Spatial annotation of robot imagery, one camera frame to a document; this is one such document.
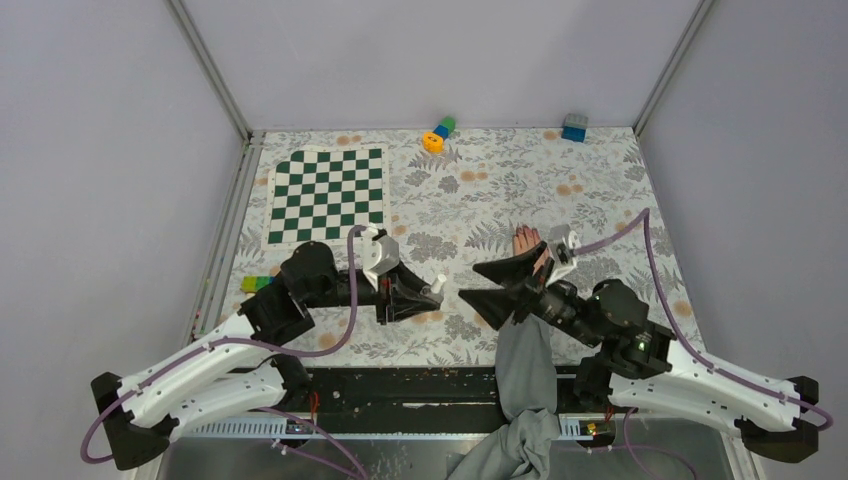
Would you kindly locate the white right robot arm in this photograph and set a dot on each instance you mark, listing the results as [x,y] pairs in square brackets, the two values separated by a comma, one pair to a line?
[642,364]

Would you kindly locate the floral tablecloth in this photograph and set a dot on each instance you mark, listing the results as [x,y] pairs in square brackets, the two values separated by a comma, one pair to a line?
[452,210]

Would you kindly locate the person's hand with painted nails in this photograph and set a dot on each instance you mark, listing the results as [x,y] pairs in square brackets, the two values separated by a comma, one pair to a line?
[526,239]

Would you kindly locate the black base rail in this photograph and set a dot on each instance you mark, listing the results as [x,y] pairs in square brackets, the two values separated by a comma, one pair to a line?
[403,401]

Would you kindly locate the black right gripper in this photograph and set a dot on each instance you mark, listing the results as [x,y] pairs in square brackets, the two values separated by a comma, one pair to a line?
[494,305]

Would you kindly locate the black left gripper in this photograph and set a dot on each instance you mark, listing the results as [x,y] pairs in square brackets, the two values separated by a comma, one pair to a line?
[406,300]

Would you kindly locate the grey sleeved forearm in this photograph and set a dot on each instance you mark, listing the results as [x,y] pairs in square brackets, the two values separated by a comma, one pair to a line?
[527,387]

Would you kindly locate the clear nail polish bottle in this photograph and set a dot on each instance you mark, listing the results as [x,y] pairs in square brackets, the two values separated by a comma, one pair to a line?
[437,298]

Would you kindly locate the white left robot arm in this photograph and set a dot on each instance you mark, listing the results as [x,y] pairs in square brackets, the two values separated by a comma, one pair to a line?
[246,363]

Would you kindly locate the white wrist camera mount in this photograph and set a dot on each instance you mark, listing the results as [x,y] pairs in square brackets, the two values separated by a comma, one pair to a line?
[380,254]
[562,241]

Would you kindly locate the yellow blue green toy blocks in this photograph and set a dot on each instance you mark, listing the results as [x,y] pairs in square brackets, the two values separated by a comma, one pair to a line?
[434,141]

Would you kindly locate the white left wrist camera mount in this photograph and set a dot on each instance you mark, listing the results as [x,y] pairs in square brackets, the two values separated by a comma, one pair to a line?
[380,254]

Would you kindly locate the blue grey toy block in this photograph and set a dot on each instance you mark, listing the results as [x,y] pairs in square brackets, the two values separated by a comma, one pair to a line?
[575,127]

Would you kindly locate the white nail polish cap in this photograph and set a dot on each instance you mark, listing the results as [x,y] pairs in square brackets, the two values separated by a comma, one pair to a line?
[438,284]

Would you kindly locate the blue yellow toy car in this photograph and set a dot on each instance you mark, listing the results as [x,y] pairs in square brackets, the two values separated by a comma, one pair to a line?
[252,284]

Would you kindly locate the green white chessboard mat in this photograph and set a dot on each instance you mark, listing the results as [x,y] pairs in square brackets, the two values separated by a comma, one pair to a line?
[320,193]

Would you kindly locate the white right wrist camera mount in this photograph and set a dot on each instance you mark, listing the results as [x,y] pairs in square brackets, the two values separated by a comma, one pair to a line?
[562,241]

